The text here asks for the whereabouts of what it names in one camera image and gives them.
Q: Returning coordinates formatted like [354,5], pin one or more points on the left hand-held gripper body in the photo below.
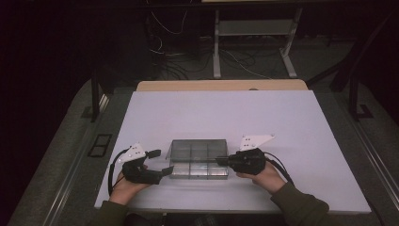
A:
[141,174]

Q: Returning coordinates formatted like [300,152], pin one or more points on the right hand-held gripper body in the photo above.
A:
[247,161]

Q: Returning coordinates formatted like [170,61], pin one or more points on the transparent grey compartment box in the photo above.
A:
[199,169]

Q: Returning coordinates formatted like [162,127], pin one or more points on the person's left hand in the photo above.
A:
[125,191]

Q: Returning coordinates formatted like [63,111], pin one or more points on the person's right hand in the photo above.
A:
[266,180]

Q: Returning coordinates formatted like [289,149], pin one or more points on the wooden table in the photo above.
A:
[219,85]

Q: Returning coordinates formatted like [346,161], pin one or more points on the black metal stand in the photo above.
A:
[353,100]
[94,100]

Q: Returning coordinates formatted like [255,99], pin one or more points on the white metal stand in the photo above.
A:
[216,47]

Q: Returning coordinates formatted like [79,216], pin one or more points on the black slanted stand bar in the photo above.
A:
[363,50]

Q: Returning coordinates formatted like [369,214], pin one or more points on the aluminium rail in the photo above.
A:
[376,155]
[61,194]

